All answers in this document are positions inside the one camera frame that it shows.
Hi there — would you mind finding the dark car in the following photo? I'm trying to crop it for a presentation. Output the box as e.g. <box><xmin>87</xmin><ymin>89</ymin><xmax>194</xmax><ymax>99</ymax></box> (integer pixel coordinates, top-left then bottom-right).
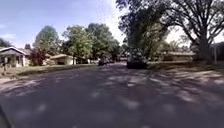
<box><xmin>97</xmin><ymin>57</ymin><xmax>110</xmax><ymax>67</ymax></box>

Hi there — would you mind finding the black car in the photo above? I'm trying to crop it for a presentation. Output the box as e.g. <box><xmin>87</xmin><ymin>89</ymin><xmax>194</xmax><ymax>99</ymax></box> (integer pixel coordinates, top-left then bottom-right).
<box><xmin>126</xmin><ymin>49</ymin><xmax>148</xmax><ymax>70</ymax></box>

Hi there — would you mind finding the green tree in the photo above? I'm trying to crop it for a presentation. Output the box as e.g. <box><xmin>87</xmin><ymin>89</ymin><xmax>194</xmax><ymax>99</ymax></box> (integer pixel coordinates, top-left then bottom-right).
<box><xmin>85</xmin><ymin>22</ymin><xmax>122</xmax><ymax>62</ymax></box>
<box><xmin>61</xmin><ymin>25</ymin><xmax>95</xmax><ymax>65</ymax></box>
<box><xmin>33</xmin><ymin>25</ymin><xmax>62</xmax><ymax>56</ymax></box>

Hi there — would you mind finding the grey asphalt road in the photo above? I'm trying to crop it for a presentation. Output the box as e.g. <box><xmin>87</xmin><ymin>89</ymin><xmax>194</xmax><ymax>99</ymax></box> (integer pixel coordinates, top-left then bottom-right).
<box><xmin>0</xmin><ymin>62</ymin><xmax>224</xmax><ymax>128</ymax></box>

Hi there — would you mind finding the dark leafy tree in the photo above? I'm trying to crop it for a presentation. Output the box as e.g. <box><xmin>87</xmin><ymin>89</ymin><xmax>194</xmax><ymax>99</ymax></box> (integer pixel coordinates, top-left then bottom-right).
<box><xmin>115</xmin><ymin>0</ymin><xmax>171</xmax><ymax>61</ymax></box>

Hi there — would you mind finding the low house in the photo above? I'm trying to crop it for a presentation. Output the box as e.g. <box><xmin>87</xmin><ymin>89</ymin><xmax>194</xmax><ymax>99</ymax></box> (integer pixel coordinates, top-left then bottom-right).
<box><xmin>161</xmin><ymin>50</ymin><xmax>196</xmax><ymax>62</ymax></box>

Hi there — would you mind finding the grass verge under large tree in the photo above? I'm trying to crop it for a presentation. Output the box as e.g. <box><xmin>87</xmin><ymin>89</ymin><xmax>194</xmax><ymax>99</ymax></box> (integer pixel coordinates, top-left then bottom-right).
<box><xmin>146</xmin><ymin>60</ymin><xmax>224</xmax><ymax>73</ymax></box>

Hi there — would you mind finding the red-leaved bush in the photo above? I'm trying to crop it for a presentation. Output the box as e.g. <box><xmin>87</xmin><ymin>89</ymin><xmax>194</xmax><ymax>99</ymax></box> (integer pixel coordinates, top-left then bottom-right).
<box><xmin>29</xmin><ymin>46</ymin><xmax>48</xmax><ymax>67</ymax></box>

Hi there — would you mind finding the large spreading tree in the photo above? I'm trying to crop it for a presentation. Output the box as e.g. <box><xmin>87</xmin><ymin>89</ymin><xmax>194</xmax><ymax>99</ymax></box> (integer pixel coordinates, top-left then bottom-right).
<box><xmin>159</xmin><ymin>0</ymin><xmax>224</xmax><ymax>63</ymax></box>

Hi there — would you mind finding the white porch house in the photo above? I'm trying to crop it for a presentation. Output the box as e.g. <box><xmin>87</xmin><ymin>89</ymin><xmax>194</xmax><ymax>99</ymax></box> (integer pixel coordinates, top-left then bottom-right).
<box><xmin>0</xmin><ymin>46</ymin><xmax>31</xmax><ymax>68</ymax></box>

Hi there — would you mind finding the dark house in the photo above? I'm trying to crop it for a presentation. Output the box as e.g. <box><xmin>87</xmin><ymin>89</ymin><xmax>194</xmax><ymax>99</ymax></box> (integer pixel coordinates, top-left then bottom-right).
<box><xmin>209</xmin><ymin>41</ymin><xmax>224</xmax><ymax>63</ymax></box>

